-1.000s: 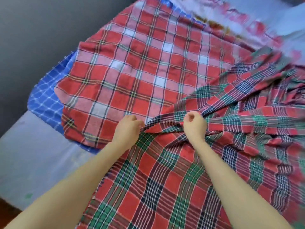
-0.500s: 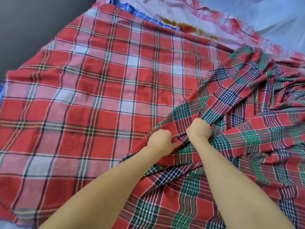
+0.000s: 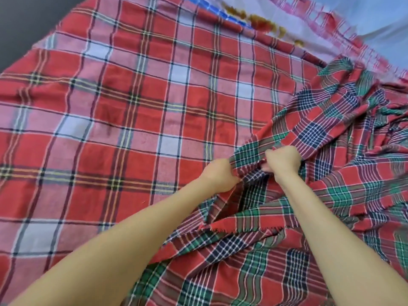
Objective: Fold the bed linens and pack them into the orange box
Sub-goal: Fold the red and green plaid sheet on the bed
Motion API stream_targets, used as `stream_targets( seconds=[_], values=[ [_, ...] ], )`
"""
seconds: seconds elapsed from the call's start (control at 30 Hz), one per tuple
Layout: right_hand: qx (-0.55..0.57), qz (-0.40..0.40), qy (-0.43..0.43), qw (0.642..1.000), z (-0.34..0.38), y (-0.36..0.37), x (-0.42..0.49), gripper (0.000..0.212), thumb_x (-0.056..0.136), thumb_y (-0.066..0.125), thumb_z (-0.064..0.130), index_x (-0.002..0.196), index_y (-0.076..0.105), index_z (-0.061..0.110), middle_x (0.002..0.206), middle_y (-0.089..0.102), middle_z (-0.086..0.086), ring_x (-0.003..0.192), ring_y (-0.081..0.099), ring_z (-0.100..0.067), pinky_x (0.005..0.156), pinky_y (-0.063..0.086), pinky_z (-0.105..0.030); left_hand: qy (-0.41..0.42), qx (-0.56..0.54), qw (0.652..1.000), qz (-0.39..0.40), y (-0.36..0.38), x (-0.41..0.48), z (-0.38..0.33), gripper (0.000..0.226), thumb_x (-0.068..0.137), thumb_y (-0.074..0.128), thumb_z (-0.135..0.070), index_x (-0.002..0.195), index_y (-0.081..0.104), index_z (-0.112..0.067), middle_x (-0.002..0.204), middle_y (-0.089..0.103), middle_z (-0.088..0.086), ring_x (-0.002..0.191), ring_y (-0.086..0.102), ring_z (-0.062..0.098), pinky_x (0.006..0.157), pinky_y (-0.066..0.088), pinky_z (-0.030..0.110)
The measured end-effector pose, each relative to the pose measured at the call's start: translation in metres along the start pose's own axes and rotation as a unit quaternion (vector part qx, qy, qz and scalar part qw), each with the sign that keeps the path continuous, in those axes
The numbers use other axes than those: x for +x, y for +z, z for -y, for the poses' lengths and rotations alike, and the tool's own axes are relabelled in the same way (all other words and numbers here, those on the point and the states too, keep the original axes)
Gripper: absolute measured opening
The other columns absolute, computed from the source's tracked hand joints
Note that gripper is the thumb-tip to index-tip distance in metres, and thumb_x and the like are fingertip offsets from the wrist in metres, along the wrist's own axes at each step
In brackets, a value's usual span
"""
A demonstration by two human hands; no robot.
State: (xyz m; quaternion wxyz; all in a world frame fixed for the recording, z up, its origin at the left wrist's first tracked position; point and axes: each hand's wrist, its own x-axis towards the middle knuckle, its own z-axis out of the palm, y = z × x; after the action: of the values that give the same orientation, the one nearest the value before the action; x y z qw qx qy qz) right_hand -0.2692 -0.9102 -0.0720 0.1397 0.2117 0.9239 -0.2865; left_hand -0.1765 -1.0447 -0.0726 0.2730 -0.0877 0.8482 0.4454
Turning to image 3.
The person's left hand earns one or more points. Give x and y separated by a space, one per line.
220 176

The person's right hand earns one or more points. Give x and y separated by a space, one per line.
284 161

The red green plaid cloth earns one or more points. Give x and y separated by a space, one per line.
344 124

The red white plaid cloth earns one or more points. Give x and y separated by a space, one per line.
95 124

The blue checked cloth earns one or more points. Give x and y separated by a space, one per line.
213 10

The person's right forearm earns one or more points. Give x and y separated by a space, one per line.
344 239

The person's left forearm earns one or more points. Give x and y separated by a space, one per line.
115 251

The white bed sheet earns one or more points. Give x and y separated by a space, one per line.
382 22

